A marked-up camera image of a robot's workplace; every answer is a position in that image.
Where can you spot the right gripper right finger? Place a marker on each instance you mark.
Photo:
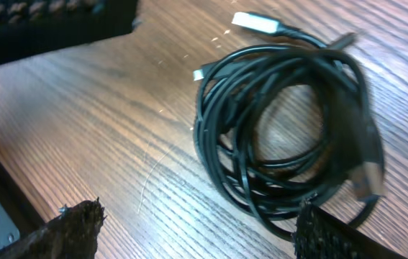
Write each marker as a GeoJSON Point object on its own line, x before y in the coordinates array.
{"type": "Point", "coordinates": [319, 235]}

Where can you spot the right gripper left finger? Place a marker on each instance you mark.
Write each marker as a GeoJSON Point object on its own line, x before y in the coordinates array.
{"type": "Point", "coordinates": [71, 235]}

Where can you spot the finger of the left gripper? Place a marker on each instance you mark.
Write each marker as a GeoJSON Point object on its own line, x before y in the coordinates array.
{"type": "Point", "coordinates": [33, 27]}

